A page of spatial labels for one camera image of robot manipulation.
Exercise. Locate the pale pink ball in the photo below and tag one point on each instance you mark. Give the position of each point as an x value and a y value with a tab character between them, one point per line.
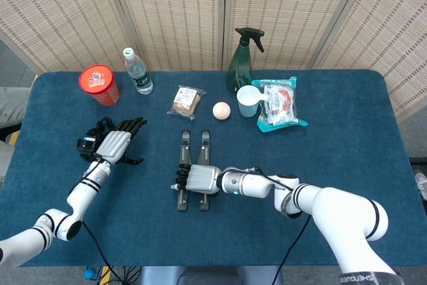
221	110

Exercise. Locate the small blue ball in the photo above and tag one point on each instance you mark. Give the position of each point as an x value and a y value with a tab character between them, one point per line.
89	273

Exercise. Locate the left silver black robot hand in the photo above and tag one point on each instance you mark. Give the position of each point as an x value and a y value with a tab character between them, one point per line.
113	145

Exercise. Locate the dark robot torso base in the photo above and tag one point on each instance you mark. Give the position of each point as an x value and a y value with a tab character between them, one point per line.
207	278

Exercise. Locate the light blue mug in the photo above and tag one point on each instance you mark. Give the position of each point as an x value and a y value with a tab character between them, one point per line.
248	104

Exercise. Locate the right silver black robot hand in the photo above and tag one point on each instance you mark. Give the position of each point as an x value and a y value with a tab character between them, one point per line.
201	178

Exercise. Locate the black folding laptop stand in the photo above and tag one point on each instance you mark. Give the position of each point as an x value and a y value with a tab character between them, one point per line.
185	155

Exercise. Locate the woven folding screen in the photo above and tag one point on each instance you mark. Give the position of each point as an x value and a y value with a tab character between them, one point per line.
173	14

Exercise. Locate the blue felt table cover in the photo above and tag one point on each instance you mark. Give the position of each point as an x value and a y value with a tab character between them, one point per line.
333	131

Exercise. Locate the grey fabric item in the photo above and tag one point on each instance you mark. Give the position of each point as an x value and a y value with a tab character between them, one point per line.
15	104

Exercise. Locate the plastic wrapped sandwich bread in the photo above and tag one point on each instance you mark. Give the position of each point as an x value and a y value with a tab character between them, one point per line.
187	101

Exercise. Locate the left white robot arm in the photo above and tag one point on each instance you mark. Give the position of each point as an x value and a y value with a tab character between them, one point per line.
80	195

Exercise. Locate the orange canister with red lid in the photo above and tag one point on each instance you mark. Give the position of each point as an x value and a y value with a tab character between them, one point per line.
100	81

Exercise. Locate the white teal snack bag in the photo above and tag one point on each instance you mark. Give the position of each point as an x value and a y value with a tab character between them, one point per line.
280	108

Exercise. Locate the clear bottle with green label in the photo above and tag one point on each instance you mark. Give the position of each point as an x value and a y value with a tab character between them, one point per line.
141	79

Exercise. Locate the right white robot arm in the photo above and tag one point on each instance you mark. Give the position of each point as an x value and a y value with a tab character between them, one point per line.
333	205

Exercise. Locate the white sneaker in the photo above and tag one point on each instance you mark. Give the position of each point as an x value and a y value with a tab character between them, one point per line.
422	185

